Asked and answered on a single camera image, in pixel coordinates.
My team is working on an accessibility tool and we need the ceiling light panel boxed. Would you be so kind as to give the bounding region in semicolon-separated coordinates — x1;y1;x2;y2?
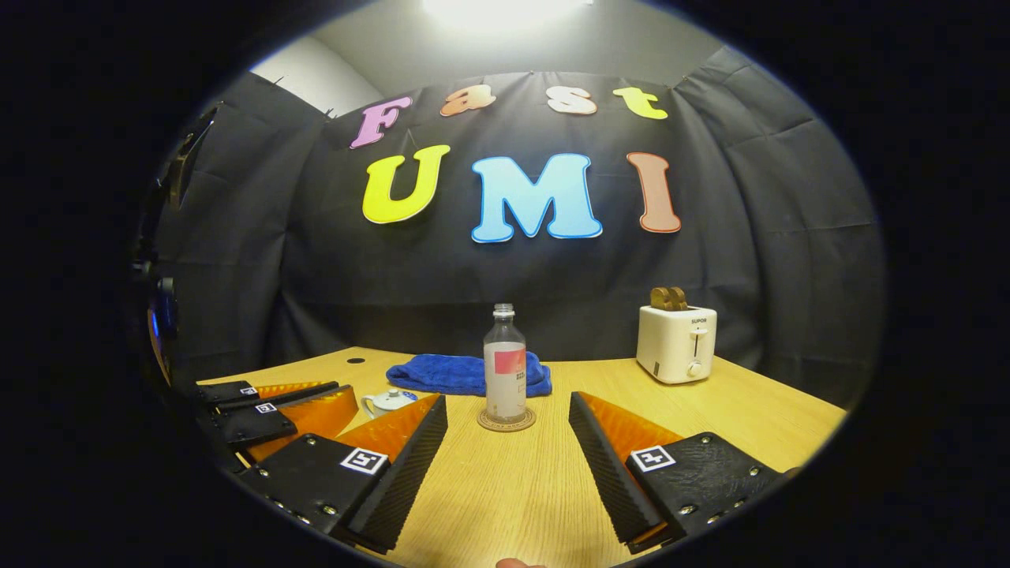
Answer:
422;0;593;32

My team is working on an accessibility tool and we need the round cork coaster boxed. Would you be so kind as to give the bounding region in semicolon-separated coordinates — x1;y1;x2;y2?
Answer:
477;405;537;433

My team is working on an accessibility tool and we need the white ceramic teacup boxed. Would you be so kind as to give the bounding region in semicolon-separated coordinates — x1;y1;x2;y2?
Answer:
361;387;420;420

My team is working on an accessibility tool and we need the blue towel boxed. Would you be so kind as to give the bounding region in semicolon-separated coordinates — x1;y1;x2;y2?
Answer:
386;352;553;398

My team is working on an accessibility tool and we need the clear plastic water bottle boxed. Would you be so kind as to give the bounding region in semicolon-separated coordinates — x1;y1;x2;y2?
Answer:
483;303;528;425

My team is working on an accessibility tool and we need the white toaster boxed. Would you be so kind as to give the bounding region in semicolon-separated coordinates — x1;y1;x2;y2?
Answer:
636;304;719;386

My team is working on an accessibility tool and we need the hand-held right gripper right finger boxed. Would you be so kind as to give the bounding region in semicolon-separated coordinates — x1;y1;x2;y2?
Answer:
568;391;799;553

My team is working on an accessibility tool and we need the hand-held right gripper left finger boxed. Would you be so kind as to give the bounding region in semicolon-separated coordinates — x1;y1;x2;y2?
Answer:
237;394;449;555

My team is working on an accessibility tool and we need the black backdrop cloth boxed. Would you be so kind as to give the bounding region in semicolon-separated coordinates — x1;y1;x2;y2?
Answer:
150;43;886;411

